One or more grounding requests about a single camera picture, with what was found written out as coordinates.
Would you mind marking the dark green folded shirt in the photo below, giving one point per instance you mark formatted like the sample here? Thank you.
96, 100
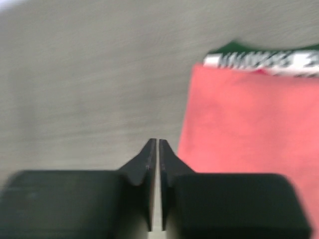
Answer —
235, 46

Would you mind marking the salmon pink t shirt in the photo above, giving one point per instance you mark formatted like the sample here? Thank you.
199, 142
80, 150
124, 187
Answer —
251, 122

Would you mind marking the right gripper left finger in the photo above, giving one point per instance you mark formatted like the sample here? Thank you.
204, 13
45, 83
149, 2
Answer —
81, 204

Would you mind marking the striped folded shirt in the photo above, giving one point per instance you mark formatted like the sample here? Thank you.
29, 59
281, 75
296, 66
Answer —
297, 63

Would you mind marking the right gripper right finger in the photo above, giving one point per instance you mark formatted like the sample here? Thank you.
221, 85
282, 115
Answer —
227, 205

